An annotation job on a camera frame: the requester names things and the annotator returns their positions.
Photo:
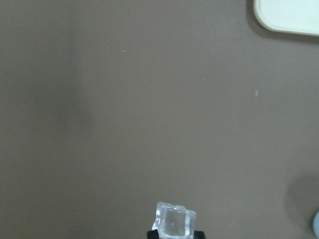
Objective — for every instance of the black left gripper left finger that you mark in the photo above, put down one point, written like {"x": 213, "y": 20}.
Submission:
{"x": 153, "y": 234}

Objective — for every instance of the cream rabbit tray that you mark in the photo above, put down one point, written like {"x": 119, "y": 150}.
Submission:
{"x": 288, "y": 16}

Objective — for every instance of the ice cube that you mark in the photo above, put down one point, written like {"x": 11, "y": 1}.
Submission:
{"x": 174, "y": 221}

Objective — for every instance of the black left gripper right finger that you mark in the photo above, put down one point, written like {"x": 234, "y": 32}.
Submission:
{"x": 199, "y": 235}

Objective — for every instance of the light blue cup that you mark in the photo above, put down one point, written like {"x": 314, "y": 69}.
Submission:
{"x": 315, "y": 224}

